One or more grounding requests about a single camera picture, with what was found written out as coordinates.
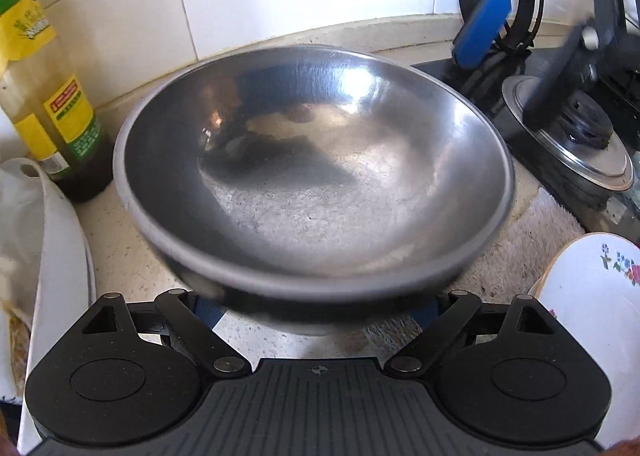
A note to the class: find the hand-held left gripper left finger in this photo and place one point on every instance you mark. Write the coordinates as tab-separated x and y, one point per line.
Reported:
206	313

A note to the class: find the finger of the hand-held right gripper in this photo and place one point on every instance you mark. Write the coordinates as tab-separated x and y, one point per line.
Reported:
482	31
555	81

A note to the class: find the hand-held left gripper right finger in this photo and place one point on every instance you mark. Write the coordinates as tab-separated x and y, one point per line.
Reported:
429	310

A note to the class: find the floral white plate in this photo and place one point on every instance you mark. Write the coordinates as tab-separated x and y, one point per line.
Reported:
595	316

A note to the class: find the large steel bowl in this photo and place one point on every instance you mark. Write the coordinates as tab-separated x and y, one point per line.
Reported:
310	176

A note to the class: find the black gas stove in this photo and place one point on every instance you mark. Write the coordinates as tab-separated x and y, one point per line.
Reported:
480	86

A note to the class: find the steel pot lid black knob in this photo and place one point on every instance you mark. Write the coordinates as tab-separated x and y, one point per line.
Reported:
560	156

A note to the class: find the white fluffy towel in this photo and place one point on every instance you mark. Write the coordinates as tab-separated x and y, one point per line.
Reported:
525	236

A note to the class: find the translucent plastic bag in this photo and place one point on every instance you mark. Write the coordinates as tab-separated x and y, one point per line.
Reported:
15	216

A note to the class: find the yellow green label oil bottle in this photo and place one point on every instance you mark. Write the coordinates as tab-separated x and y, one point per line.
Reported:
70	126

